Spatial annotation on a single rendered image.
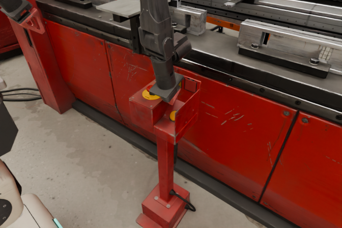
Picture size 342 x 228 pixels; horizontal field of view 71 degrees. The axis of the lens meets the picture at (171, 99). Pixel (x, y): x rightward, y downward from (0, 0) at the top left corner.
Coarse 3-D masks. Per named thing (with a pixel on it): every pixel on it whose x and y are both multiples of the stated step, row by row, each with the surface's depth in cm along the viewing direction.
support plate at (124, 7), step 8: (120, 0) 103; (128, 0) 103; (168, 0) 103; (96, 8) 96; (104, 8) 94; (112, 8) 94; (120, 8) 94; (128, 8) 94; (136, 8) 94; (128, 16) 88
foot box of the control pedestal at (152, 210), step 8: (176, 184) 131; (152, 192) 127; (184, 192) 127; (144, 200) 124; (152, 200) 124; (176, 200) 124; (144, 208) 124; (152, 208) 120; (160, 208) 120; (176, 208) 120; (144, 216) 128; (152, 216) 124; (160, 216) 117; (168, 216) 117; (176, 216) 122; (144, 224) 125; (152, 224) 125; (160, 224) 123; (168, 224) 116; (176, 224) 124
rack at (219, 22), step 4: (208, 16) 279; (208, 20) 279; (212, 20) 276; (216, 20) 272; (220, 20) 268; (216, 24) 274; (220, 24) 271; (224, 24) 267; (228, 24) 264; (232, 24) 261; (236, 24) 258; (212, 28) 311; (216, 28) 317; (232, 28) 263; (236, 28) 260; (220, 32) 330
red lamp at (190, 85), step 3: (186, 81) 85; (189, 81) 84; (192, 81) 83; (186, 84) 85; (189, 84) 85; (192, 84) 84; (195, 84) 83; (186, 87) 86; (189, 87) 85; (192, 87) 84; (195, 87) 84; (189, 90) 86; (192, 90) 85; (195, 90) 84
